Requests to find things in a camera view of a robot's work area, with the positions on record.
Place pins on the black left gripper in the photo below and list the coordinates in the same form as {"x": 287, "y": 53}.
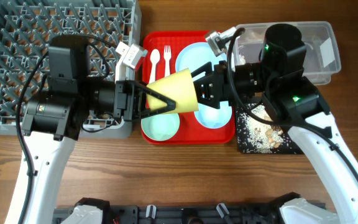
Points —
{"x": 130, "y": 101}

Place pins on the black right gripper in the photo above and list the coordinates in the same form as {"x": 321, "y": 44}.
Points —
{"x": 215, "y": 86}

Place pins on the yellow plastic cup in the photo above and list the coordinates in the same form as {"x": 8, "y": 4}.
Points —
{"x": 178, "y": 87}

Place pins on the small light blue bowl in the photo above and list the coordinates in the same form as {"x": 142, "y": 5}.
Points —
{"x": 213, "y": 118}

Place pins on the white plastic fork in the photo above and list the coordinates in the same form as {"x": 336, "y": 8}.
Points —
{"x": 167, "y": 56}

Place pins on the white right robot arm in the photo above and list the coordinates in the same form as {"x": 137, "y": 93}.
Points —
{"x": 296, "y": 106}

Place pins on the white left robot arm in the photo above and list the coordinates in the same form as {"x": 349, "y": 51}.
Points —
{"x": 48, "y": 124}

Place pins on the black waste tray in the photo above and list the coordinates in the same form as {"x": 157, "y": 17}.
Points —
{"x": 259, "y": 137}

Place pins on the clear plastic waste bin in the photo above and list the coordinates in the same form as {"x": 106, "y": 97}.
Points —
{"x": 322, "y": 55}

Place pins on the grey dishwasher rack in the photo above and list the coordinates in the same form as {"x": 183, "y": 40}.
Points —
{"x": 27, "y": 26}

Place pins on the green bowl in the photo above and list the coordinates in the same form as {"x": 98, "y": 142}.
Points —
{"x": 161, "y": 127}

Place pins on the large light blue plate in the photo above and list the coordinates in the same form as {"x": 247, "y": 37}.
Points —
{"x": 195, "y": 55}

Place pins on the red plastic tray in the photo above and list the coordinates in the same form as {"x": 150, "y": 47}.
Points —
{"x": 190, "y": 131}

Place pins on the white plastic spoon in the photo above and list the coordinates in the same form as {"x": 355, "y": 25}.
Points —
{"x": 154, "y": 58}

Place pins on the food scraps and rice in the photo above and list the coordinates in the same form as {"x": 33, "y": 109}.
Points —
{"x": 263, "y": 133}

